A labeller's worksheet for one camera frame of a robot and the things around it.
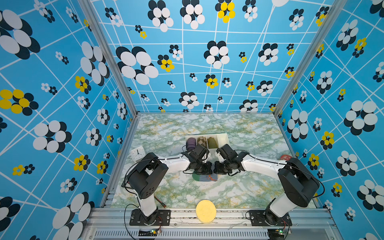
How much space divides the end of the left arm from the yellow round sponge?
0.15 meters

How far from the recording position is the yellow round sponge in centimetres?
73

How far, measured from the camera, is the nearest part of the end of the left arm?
703 mm
